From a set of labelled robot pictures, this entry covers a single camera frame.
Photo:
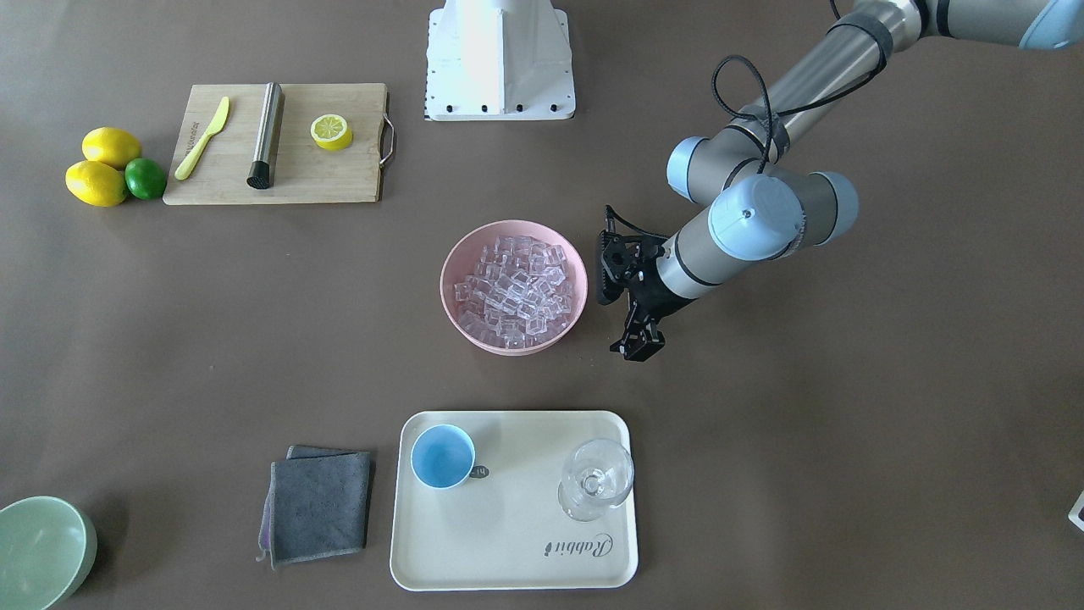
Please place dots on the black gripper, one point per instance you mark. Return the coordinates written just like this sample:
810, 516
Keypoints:
650, 298

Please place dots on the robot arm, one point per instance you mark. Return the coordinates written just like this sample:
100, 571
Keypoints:
752, 210

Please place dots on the pile of clear ice cubes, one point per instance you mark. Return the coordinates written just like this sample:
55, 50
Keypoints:
517, 295

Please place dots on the light blue cup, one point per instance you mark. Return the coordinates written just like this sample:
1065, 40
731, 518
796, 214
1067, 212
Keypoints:
443, 456

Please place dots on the clear wine glass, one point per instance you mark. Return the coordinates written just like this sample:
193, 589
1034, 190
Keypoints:
598, 476

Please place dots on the pink bowl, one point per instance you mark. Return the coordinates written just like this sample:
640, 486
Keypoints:
458, 261

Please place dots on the cream serving tray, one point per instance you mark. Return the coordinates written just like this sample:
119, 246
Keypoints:
507, 530

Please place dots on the white pillar with base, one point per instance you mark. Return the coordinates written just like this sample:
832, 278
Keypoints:
499, 61

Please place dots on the grey folded cloth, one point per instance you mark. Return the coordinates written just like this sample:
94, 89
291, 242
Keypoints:
317, 505

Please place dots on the bamboo cutting board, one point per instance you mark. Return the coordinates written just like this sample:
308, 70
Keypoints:
302, 172

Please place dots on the steel muddler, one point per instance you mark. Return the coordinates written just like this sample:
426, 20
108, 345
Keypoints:
261, 170

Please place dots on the yellow plastic knife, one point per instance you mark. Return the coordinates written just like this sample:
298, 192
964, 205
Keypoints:
214, 127

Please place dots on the green lime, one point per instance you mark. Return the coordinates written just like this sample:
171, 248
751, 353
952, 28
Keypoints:
145, 179

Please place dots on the yellow lemon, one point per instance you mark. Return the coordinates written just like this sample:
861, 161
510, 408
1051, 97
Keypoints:
111, 146
96, 183

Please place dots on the mint green bowl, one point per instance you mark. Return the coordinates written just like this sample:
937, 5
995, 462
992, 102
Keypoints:
48, 547

